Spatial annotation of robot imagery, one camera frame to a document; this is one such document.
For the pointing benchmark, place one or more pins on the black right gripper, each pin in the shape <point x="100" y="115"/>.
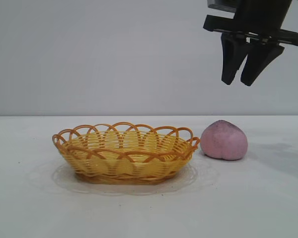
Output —
<point x="260" y="17"/>

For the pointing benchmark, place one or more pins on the pink peach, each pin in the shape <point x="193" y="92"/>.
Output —
<point x="224" y="141"/>

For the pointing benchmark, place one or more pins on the yellow woven plastic basket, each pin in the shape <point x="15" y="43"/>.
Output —
<point x="124" y="163"/>

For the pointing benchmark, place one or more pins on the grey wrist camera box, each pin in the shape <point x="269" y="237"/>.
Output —
<point x="221" y="5"/>

